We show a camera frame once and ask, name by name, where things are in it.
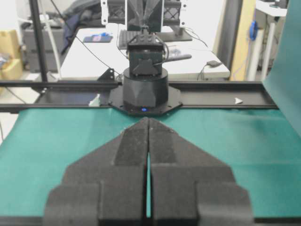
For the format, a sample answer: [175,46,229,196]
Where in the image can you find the cardboard boxes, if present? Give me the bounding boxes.
[0,30,23,81]

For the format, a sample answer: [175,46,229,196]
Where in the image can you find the black keyboard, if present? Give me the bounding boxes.
[118,30,141,50]

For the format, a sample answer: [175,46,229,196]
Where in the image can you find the green cloth mat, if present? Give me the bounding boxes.
[0,0,301,218]

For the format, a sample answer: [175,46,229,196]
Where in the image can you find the black vertical frame post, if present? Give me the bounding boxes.
[29,0,48,82]

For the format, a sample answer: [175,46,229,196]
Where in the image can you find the black monitor with stand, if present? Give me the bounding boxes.
[125,0,192,42]

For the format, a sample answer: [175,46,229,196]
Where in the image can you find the black aluminium frame rail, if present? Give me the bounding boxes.
[0,81,278,117]

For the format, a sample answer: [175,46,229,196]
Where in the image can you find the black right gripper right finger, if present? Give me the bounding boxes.
[149,119,254,226]

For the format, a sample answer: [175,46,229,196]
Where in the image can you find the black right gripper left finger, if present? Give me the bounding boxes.
[44,118,149,226]

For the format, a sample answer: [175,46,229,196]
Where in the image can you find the white background table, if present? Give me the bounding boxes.
[61,24,230,81]

